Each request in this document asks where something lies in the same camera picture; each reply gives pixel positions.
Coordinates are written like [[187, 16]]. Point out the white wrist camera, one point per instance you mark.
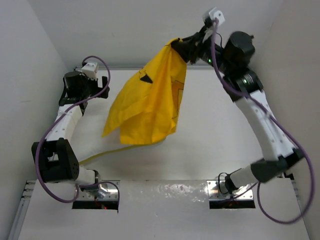
[[90, 69], [210, 15]]

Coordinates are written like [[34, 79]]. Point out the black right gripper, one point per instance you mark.
[[189, 47]]

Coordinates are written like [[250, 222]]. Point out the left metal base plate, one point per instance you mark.
[[105, 191]]

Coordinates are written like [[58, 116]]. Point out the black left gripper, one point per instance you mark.
[[94, 82]]

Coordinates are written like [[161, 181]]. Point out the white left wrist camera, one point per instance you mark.
[[90, 69]]

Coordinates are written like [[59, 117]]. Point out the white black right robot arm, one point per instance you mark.
[[245, 90]]

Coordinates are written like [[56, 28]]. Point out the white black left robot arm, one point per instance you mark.
[[54, 158]]

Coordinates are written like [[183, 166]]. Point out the yellow pillowcase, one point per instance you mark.
[[146, 110]]

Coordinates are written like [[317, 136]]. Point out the white front cover board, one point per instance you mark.
[[152, 210]]

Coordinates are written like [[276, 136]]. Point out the white pillow yellow border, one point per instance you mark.
[[89, 145]]

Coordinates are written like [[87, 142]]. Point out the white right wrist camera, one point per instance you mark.
[[210, 15]]

